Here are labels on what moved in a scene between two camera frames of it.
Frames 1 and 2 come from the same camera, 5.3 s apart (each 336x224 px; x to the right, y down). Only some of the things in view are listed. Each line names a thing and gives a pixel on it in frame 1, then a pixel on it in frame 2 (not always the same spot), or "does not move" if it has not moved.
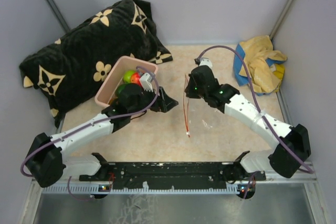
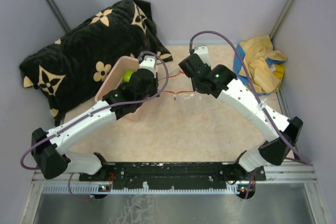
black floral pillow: [69, 73] does not move
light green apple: [127, 76] does not move
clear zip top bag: [200, 118] to [179, 94]
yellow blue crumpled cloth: [265, 66] does not move
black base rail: [172, 174] does not move
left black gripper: [164, 103] to [155, 83]
